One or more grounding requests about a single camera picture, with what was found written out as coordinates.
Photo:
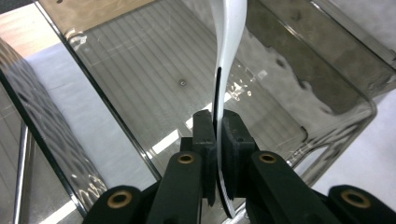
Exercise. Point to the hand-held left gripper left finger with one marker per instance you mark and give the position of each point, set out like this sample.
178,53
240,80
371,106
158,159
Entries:
207,140

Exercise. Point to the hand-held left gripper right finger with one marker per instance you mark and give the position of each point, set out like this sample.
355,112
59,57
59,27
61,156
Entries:
235,155

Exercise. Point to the smoky transparent plastic bin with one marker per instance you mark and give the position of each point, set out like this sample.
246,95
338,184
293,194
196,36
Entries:
358,37
46,124
140,77

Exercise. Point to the white spoon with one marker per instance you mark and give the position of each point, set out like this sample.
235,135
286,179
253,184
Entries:
229,37

